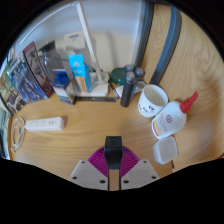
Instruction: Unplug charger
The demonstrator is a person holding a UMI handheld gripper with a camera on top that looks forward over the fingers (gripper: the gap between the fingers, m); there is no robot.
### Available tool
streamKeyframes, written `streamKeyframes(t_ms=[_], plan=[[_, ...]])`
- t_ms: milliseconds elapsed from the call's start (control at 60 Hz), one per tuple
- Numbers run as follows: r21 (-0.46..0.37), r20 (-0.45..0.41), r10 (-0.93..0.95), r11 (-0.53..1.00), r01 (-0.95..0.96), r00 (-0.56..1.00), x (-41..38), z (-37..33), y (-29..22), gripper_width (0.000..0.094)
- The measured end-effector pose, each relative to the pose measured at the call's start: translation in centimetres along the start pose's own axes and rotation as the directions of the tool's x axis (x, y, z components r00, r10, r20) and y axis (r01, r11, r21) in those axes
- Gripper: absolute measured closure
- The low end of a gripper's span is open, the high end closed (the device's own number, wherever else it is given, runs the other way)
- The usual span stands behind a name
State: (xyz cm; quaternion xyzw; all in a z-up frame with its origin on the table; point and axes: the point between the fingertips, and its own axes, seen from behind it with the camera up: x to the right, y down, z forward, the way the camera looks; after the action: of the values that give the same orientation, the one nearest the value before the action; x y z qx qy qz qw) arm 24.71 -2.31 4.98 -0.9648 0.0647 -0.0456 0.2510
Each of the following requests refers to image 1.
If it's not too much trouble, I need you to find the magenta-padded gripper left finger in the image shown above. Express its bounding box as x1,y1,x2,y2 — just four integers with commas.
68,146,110,192

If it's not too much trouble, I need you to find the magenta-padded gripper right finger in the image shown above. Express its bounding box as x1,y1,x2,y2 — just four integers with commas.
118,145,160,191

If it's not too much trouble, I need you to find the black charger block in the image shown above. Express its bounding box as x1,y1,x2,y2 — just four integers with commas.
103,134,124,171

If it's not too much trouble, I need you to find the small clear plastic box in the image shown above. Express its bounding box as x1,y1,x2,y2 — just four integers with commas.
152,135,179,166

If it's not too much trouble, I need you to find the white red-capped glue bottle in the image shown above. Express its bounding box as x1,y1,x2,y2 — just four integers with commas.
150,91,200,141

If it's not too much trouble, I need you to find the white power strip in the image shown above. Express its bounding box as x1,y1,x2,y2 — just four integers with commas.
24,115,66,132

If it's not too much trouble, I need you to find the white mug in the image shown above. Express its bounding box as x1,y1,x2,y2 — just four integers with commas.
137,83,170,119

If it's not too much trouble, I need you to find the black ruler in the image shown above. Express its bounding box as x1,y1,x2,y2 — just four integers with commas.
74,95,118,103

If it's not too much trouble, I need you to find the dark grey electric shaver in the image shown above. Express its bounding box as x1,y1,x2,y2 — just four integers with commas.
119,63,146,109

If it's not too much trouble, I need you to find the white shaver stand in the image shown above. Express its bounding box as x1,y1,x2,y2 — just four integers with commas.
114,79,148,98

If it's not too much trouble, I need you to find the white desk lamp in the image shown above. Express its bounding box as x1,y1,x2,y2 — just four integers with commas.
18,0,111,99

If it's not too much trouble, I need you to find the black pen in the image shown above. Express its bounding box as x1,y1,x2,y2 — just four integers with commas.
108,79,121,101

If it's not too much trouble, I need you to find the dark blue small box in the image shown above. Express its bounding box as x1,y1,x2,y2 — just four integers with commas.
51,68,78,106

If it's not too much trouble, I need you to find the teal bedding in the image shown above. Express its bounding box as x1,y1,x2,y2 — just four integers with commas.
0,106,11,159

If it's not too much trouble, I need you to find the green round tin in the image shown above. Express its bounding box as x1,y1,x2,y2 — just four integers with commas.
109,67,130,86

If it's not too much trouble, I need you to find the light blue tall carton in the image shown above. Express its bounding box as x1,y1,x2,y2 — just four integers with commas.
67,53,94,95

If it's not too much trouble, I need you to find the blue robot model box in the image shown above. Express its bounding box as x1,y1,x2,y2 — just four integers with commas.
6,41,55,106

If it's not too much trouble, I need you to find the dark clear water bottle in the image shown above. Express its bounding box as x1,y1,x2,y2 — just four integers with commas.
37,39,68,88

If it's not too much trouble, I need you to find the dark grey metal desk frame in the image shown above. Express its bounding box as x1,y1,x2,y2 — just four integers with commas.
133,0,183,86

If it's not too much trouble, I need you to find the white wall socket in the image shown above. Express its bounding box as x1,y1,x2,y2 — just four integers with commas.
63,31,90,52

